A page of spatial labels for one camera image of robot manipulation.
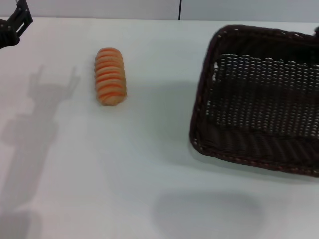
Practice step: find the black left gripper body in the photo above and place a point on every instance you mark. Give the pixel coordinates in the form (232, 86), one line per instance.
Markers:
(7, 36)

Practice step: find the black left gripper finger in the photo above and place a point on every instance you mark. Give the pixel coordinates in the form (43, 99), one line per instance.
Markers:
(20, 10)
(25, 23)

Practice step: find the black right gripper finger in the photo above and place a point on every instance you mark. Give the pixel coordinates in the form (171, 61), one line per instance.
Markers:
(316, 32)

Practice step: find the orange striped bread roll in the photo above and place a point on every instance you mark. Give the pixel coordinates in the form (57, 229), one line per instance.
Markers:
(110, 77)

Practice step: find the dark brown woven basket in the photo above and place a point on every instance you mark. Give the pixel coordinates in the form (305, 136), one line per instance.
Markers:
(249, 149)

